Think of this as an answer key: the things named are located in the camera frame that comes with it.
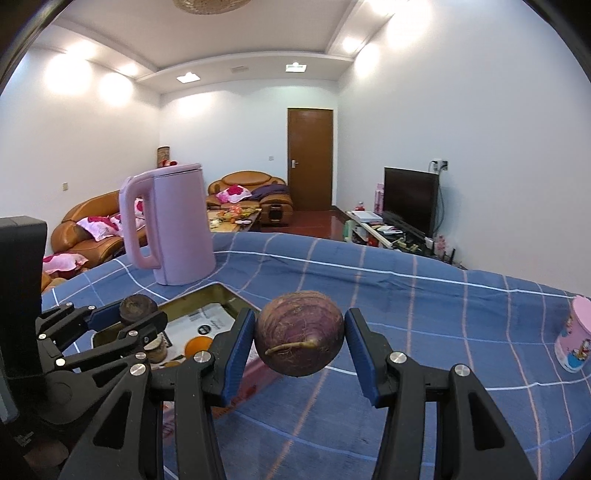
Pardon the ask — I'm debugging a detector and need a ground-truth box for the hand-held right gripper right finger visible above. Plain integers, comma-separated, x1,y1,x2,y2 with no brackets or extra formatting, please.
344,308,539,480

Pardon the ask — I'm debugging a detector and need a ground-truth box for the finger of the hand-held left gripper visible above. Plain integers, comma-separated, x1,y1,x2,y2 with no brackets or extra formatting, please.
58,311,169,389
36,302,125,357

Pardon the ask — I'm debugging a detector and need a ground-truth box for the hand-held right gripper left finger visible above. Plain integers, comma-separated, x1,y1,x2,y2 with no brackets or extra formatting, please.
58,308,257,480

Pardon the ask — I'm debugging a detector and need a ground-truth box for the dark wrinkled passion fruit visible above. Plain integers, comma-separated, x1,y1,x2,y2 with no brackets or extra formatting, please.
119,295,159,324

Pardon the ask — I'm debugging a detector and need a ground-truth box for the orange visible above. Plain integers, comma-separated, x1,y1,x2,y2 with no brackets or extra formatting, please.
185,337,214,358

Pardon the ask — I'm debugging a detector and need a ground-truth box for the pink metal tin box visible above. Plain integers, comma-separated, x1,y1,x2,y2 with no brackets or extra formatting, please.
91,282,282,379

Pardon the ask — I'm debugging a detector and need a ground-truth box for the brown round passion fruit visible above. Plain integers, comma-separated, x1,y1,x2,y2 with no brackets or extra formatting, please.
255,291,345,378

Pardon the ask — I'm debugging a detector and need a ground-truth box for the printed paper liner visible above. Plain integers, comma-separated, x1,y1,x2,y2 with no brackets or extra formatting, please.
159,302,241,365

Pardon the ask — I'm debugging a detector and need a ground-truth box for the blue checked blanket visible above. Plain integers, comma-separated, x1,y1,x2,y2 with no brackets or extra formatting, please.
41,231,591,480

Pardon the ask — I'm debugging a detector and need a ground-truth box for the brown leather sofa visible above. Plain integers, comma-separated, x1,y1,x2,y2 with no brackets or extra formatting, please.
206,171,295,227
50,189,148,268

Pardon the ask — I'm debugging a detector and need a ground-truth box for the pink electric kettle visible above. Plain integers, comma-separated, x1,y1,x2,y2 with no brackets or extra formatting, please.
119,162,217,287

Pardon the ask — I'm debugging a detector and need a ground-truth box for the wooden coffee table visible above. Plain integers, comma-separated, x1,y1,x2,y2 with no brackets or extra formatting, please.
208,208,262,234

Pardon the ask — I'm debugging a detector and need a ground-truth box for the white tv stand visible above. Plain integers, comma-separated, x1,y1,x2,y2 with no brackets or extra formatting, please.
344,210,437,254

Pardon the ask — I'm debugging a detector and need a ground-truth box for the black television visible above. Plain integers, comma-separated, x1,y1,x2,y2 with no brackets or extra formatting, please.
383,167,439,238

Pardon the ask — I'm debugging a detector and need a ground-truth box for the purple cloth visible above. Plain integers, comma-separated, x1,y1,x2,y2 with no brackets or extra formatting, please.
249,185,289,201

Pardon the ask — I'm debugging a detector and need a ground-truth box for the brown wooden door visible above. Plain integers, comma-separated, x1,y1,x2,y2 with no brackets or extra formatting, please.
287,107,334,210

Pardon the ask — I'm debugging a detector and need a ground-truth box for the pink cartoon cup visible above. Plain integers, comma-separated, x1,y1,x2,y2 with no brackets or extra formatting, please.
554,295,591,374

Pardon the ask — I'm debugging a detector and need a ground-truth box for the golden ceiling lamp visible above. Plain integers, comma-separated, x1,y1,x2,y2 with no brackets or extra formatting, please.
173,0,252,12

